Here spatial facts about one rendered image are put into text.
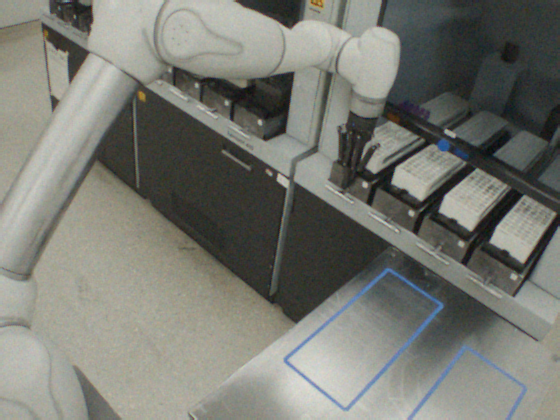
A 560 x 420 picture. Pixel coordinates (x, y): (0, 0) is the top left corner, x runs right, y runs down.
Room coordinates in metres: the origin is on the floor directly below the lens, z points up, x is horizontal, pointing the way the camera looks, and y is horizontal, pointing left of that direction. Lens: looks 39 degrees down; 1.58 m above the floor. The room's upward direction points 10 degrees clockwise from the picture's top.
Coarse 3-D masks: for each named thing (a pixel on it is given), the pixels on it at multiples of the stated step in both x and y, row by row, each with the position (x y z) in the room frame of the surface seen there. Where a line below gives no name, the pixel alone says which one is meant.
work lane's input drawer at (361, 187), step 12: (408, 156) 1.32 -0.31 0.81; (336, 168) 1.21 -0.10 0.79; (384, 168) 1.22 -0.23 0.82; (336, 180) 1.20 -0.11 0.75; (360, 180) 1.16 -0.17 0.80; (372, 180) 1.16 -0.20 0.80; (336, 192) 1.15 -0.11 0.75; (348, 192) 1.18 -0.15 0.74; (360, 192) 1.16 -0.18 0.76; (372, 192) 1.16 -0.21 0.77
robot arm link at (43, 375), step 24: (0, 336) 0.36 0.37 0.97; (24, 336) 0.37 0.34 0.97; (0, 360) 0.33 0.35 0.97; (24, 360) 0.34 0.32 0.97; (48, 360) 0.35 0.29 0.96; (0, 384) 0.29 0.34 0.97; (24, 384) 0.31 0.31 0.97; (48, 384) 0.32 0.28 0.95; (72, 384) 0.35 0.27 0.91; (0, 408) 0.27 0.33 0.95; (24, 408) 0.28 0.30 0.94; (48, 408) 0.30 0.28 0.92; (72, 408) 0.33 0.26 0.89
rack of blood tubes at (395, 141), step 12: (384, 132) 1.34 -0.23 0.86; (396, 132) 1.35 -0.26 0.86; (408, 132) 1.37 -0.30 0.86; (384, 144) 1.27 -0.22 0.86; (396, 144) 1.29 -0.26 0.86; (408, 144) 1.36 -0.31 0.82; (420, 144) 1.39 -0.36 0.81; (372, 156) 1.19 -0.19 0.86; (384, 156) 1.21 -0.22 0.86; (396, 156) 1.27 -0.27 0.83; (372, 168) 1.19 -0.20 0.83
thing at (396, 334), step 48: (384, 288) 0.75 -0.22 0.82; (432, 288) 0.77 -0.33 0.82; (288, 336) 0.59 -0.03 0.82; (336, 336) 0.61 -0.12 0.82; (384, 336) 0.62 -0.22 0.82; (432, 336) 0.64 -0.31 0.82; (480, 336) 0.66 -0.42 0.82; (528, 336) 0.68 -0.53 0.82; (240, 384) 0.47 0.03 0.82; (288, 384) 0.48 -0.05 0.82; (336, 384) 0.50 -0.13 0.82; (384, 384) 0.52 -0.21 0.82; (432, 384) 0.53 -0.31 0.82; (480, 384) 0.54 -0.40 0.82; (528, 384) 0.56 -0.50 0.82
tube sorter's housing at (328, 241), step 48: (336, 96) 1.34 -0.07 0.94; (336, 144) 1.32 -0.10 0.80; (288, 240) 1.28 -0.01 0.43; (336, 240) 1.18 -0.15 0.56; (384, 240) 1.09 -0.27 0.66; (480, 240) 1.00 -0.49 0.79; (288, 288) 1.26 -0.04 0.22; (336, 288) 1.15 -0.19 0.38; (480, 288) 0.92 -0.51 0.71; (528, 288) 0.92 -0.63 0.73
